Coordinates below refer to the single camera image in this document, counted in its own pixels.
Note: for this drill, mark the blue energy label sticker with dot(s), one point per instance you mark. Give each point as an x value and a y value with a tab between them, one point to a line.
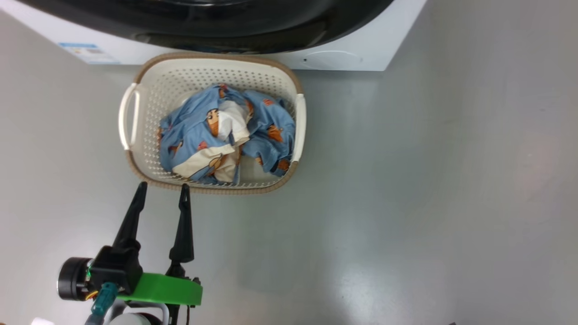
88	53

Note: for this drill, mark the cream perforated laundry basket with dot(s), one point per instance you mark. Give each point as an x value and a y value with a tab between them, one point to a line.
153	113

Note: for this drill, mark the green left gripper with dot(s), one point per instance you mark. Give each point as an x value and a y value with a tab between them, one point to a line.
167	289

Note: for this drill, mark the blue cartoon print garment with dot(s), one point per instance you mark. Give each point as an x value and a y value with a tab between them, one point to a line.
189	135

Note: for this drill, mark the white front-load washing machine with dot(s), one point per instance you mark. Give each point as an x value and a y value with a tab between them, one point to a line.
388	40

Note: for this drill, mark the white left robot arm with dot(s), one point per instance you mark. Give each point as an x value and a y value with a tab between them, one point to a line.
135	318

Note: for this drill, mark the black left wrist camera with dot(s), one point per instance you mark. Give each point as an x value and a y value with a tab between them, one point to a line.
115	271

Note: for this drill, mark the round white filter cover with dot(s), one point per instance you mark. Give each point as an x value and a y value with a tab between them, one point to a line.
332	59

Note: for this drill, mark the black glass washing machine door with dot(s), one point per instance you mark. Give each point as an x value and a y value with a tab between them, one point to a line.
216	22

